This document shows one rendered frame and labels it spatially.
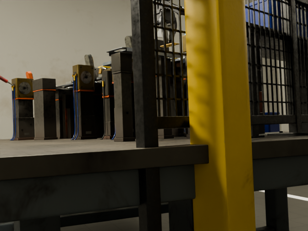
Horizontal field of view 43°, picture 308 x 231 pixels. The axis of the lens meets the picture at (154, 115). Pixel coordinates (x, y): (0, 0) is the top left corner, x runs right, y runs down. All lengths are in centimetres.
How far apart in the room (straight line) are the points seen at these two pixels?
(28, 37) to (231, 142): 360
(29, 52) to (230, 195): 359
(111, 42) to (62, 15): 59
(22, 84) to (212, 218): 175
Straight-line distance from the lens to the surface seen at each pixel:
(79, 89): 184
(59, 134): 233
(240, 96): 87
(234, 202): 85
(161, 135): 139
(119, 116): 128
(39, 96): 221
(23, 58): 423
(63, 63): 428
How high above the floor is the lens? 74
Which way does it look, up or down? 2 degrees up
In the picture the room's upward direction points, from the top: 2 degrees counter-clockwise
